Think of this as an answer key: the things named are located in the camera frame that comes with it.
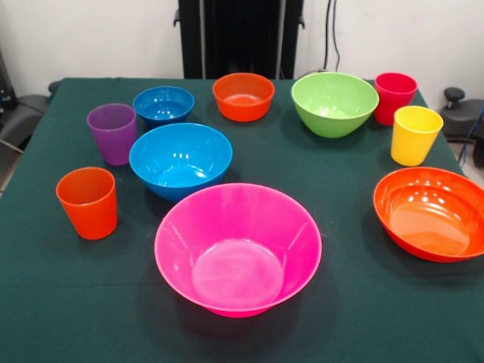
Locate light blue medium bowl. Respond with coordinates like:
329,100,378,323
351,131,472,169
129,122,234,203

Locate pink large plastic bowl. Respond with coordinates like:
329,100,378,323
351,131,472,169
154,182,324,318

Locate orange small plastic bowl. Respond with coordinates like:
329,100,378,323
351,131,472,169
212,72,276,123

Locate dark blue small bowl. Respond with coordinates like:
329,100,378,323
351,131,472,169
132,85,195,129

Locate purple plastic cup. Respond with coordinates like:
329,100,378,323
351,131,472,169
86,103,138,167

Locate orange plastic cup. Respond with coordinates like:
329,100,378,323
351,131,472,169
55,166,119,241

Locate crimson plastic cup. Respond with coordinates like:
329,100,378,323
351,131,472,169
374,72,419,126

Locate lemon yellow plastic cup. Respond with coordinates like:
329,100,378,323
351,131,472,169
390,105,445,167

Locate orange shallow plastic bowl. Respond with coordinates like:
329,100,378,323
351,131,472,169
373,166,484,264

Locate dark green tablecloth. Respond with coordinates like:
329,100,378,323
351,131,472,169
0,77,484,363

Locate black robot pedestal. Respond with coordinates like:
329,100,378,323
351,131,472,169
174,0,306,80

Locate black wall cable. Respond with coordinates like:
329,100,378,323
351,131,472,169
324,0,341,79

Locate black pedestal foot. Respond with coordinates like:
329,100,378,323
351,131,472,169
0,94,50,152
438,87,484,141

